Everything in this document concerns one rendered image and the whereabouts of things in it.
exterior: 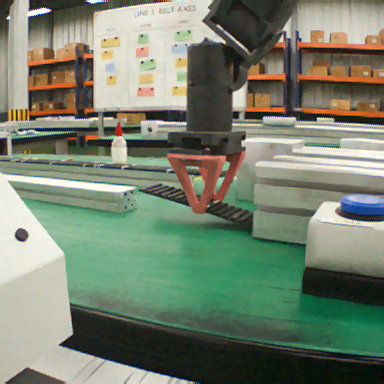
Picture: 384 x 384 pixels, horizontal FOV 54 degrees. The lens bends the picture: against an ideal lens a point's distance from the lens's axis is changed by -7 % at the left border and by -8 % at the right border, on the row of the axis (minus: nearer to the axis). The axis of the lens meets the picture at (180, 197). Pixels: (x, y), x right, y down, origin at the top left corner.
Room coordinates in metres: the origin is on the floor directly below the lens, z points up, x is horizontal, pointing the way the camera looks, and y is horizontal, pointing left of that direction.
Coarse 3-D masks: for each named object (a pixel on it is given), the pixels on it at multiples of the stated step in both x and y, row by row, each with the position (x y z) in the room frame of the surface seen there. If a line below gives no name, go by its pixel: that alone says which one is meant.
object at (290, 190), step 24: (264, 168) 0.42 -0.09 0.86; (288, 168) 0.41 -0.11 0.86; (312, 168) 0.40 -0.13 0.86; (336, 168) 0.39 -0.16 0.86; (360, 168) 0.39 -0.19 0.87; (264, 192) 0.42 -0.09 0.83; (288, 192) 0.41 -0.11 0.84; (312, 192) 0.39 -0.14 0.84; (336, 192) 0.38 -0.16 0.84; (360, 192) 0.38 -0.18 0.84; (264, 216) 0.42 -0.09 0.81; (288, 216) 0.41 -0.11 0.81; (312, 216) 0.40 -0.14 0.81; (288, 240) 0.40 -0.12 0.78
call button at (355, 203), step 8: (344, 200) 0.30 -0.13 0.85; (352, 200) 0.29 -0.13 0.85; (360, 200) 0.29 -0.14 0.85; (368, 200) 0.29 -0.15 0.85; (376, 200) 0.29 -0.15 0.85; (344, 208) 0.29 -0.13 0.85; (352, 208) 0.29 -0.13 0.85; (360, 208) 0.28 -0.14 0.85; (368, 208) 0.28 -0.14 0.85; (376, 208) 0.28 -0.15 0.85
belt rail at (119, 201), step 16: (16, 176) 0.70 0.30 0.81; (16, 192) 0.65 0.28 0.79; (32, 192) 0.63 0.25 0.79; (48, 192) 0.62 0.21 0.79; (64, 192) 0.59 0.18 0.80; (80, 192) 0.58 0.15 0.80; (96, 192) 0.56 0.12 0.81; (112, 192) 0.55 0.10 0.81; (128, 192) 0.56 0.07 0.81; (96, 208) 0.56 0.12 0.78; (112, 208) 0.55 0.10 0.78; (128, 208) 0.56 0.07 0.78
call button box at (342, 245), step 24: (336, 216) 0.29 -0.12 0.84; (360, 216) 0.28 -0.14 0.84; (312, 240) 0.28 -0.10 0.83; (336, 240) 0.27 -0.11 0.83; (360, 240) 0.26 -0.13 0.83; (312, 264) 0.28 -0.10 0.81; (336, 264) 0.27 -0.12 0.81; (360, 264) 0.26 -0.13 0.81; (312, 288) 0.28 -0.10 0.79; (336, 288) 0.27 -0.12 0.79; (360, 288) 0.26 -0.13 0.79
